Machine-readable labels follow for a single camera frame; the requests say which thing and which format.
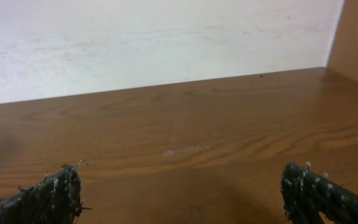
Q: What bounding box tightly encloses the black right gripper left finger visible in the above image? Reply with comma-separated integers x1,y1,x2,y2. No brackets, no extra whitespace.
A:
0,164,83,224

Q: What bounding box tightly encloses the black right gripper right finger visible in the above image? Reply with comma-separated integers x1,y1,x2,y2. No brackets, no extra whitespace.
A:
280,162,358,224

